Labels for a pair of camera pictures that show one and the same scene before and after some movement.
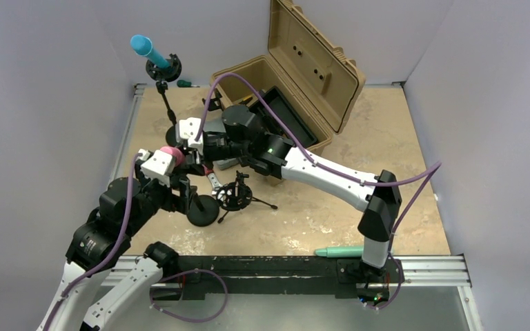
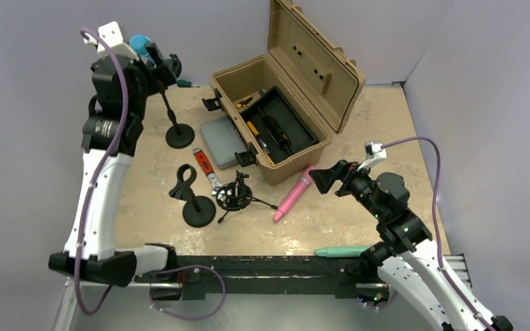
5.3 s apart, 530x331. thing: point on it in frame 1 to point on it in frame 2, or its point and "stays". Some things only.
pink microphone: (178, 155) to (294, 194)
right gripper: (195, 153) to (324, 178)
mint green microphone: (340, 252) stays
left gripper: (174, 201) to (159, 77)
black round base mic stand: (203, 209) stays
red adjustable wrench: (215, 184) stays
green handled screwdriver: (181, 83) stays
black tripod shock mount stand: (236, 196) stays
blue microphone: (142, 45) stays
